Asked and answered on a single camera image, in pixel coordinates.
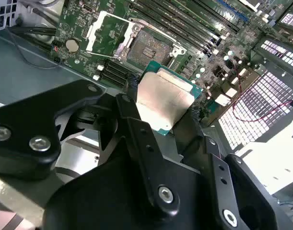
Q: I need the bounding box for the metal socket cover frame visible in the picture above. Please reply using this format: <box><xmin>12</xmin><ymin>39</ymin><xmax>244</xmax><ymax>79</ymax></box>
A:
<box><xmin>85</xmin><ymin>11</ymin><xmax>138</xmax><ymax>59</ymax></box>

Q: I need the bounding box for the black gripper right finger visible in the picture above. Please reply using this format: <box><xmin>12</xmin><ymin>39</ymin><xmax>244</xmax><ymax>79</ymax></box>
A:
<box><xmin>171</xmin><ymin>110</ymin><xmax>280</xmax><ymax>230</ymax></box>

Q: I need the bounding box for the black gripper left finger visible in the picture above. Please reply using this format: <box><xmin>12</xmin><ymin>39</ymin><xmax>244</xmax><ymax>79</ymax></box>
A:
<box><xmin>0</xmin><ymin>79</ymin><xmax>182</xmax><ymax>218</ymax></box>

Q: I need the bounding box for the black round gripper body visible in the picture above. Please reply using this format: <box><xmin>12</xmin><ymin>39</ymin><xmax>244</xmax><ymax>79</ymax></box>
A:
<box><xmin>42</xmin><ymin>137</ymin><xmax>218</xmax><ymax>230</ymax></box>

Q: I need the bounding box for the silver topped green CPU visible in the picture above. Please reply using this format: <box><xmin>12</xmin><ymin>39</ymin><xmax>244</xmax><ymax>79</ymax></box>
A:
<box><xmin>134</xmin><ymin>60</ymin><xmax>204</xmax><ymax>138</ymax></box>

